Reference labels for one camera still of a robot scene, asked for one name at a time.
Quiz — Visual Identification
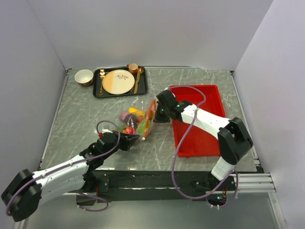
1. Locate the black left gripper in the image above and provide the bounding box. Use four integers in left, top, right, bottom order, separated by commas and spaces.
102, 130, 140, 159

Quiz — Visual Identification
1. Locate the red apple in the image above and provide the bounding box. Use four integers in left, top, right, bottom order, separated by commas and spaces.
123, 126, 135, 135

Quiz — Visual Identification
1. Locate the green apple slice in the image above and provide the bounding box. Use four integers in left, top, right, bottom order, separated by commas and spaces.
136, 119, 151, 135

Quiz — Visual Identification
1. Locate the dark purple plum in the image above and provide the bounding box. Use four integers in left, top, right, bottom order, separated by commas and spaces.
124, 114, 138, 127

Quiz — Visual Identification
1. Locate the clear zip bag orange zipper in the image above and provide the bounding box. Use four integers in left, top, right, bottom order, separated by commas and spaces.
119, 99, 157, 141

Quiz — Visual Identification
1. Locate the pink red peach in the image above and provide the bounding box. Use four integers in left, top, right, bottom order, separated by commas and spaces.
119, 112, 128, 122

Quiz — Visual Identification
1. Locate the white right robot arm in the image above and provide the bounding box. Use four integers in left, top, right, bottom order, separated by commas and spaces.
155, 88, 253, 190

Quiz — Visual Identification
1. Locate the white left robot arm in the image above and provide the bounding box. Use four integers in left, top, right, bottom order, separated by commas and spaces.
1, 131, 140, 222

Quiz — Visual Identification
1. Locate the red plastic tray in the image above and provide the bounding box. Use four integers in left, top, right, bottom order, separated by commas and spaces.
172, 85, 226, 157

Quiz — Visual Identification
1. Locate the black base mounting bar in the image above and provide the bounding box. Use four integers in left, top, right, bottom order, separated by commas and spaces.
77, 170, 236, 202

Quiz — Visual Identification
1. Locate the gold spoon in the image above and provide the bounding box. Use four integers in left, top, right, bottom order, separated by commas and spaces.
133, 67, 144, 94

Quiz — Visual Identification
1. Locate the small orange cup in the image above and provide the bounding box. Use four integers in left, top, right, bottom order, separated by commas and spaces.
127, 63, 139, 74

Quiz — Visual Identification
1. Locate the orange cream plate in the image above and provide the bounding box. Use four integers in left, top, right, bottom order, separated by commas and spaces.
102, 70, 135, 95

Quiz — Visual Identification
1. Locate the gold fork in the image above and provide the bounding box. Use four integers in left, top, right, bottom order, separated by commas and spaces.
99, 69, 105, 97

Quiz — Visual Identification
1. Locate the white orange bowl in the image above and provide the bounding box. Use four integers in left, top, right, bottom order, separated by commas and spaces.
74, 69, 93, 87

